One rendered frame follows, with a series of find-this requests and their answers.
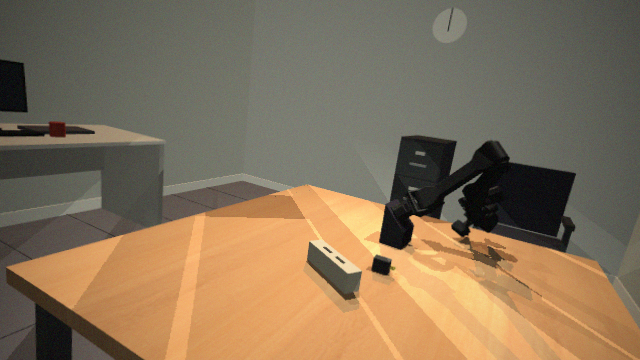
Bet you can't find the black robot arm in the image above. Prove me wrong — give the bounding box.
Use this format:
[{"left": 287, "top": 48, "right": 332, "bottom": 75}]
[{"left": 390, "top": 140, "right": 511, "bottom": 233}]

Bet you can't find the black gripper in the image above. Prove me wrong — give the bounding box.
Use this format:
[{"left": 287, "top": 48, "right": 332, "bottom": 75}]
[{"left": 451, "top": 203, "right": 498, "bottom": 237}]

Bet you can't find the black two-prong plug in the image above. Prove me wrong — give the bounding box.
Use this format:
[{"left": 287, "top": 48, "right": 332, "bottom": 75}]
[{"left": 371, "top": 254, "right": 395, "bottom": 276}]

